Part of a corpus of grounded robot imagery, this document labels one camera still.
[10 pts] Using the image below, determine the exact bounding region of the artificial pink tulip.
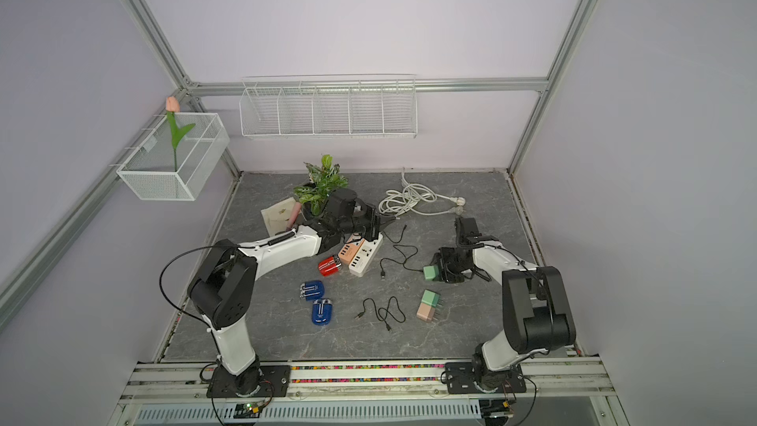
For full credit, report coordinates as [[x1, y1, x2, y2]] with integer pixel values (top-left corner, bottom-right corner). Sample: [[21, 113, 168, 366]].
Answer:
[[166, 97, 195, 172]]

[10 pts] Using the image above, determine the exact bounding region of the green charger adapter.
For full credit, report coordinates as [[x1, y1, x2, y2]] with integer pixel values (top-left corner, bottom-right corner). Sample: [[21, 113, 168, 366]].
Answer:
[[423, 264, 440, 281], [421, 290, 441, 308]]

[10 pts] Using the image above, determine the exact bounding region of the coiled white power cord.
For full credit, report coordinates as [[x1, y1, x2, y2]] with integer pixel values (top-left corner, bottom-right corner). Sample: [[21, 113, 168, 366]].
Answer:
[[377, 170, 467, 218]]

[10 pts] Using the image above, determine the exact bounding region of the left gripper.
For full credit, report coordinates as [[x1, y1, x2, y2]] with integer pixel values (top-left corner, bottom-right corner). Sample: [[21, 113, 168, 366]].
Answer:
[[340, 201, 395, 243]]

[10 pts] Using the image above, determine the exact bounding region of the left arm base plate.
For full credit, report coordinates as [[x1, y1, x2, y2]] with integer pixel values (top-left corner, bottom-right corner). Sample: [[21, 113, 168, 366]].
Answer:
[[206, 364, 292, 398]]

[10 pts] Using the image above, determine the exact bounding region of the potted green plant black vase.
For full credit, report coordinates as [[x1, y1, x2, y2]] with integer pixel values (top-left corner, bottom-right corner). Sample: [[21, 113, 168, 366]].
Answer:
[[294, 154, 349, 216]]

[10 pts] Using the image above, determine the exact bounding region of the white vented cable duct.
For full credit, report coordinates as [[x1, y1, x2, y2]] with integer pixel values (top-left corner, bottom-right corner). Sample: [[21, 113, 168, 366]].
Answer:
[[131, 400, 483, 425]]

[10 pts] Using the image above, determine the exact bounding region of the blue electric shaver upper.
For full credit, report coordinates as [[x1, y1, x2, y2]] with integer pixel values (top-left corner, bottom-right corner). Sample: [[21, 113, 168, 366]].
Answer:
[[300, 280, 325, 301]]

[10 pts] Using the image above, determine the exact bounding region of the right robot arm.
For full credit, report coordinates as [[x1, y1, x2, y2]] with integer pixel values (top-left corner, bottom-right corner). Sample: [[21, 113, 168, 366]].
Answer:
[[434, 216, 577, 394]]

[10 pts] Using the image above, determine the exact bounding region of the pink charger adapter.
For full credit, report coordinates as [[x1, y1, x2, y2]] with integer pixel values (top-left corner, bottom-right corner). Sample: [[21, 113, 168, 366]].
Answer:
[[416, 303, 436, 323]]

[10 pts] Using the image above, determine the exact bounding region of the blue electric shaver lower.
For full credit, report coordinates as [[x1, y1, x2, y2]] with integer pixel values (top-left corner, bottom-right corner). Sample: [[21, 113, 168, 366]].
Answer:
[[311, 299, 333, 325]]

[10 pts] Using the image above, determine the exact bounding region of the white power strip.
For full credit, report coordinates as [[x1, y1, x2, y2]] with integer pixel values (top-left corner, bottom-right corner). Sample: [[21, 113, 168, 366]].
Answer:
[[349, 234, 384, 277]]

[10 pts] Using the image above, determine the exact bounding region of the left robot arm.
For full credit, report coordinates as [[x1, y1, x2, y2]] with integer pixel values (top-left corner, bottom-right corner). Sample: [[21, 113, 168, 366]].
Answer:
[[171, 189, 395, 398]]

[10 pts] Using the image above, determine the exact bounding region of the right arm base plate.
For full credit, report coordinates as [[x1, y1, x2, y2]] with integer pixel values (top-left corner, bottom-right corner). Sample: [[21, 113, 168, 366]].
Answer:
[[440, 361, 526, 394]]

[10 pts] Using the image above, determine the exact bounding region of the blue electric shaver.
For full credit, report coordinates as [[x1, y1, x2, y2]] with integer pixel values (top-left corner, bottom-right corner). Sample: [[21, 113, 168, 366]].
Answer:
[[311, 299, 333, 325], [300, 280, 325, 301]]

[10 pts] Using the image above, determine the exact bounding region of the green charger adapter middle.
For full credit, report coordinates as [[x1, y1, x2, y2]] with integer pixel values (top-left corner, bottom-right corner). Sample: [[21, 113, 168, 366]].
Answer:
[[421, 290, 441, 308]]

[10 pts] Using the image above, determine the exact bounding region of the black usb cable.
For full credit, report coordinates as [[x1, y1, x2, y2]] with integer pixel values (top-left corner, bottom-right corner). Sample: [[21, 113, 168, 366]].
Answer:
[[377, 221, 427, 281], [354, 296, 408, 333]]

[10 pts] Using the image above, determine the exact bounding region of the white mesh wall basket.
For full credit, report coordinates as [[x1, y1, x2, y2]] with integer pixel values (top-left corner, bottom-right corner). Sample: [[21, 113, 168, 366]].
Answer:
[[116, 112, 230, 201]]

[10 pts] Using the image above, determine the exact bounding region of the orange power strip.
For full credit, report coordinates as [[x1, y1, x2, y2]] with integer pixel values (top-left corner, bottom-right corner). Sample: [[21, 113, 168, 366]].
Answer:
[[338, 237, 365, 265]]

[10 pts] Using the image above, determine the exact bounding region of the white wire wall shelf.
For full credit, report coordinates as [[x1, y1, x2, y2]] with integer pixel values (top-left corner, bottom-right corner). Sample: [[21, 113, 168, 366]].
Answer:
[[240, 74, 418, 138]]

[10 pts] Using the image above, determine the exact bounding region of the red electric shaver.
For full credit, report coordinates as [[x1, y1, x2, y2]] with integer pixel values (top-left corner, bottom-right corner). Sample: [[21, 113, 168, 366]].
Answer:
[[317, 256, 342, 277]]

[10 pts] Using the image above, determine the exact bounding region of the green charger adapter top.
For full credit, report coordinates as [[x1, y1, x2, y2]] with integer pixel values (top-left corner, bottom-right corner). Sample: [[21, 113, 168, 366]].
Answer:
[[423, 264, 440, 281]]

